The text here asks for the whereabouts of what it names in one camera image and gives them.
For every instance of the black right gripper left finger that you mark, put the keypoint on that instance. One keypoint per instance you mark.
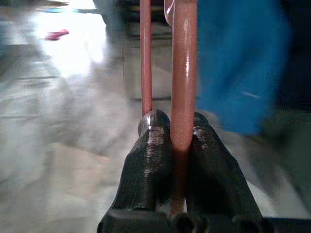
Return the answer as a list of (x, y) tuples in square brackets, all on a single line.
[(145, 170)]

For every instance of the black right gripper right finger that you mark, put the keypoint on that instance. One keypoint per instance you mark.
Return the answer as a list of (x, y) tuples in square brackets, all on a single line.
[(213, 182)]

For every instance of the pink plastic hanger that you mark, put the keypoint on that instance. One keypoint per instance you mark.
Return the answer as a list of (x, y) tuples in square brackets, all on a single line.
[(183, 97)]

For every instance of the blue shirt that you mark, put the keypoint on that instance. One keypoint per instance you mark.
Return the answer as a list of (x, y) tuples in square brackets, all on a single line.
[(243, 60)]

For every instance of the magenta cloth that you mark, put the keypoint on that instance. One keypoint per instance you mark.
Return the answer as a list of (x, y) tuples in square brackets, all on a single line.
[(57, 34)]

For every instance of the blue slipper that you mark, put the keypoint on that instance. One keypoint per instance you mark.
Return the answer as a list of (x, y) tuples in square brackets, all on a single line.
[(64, 10)]

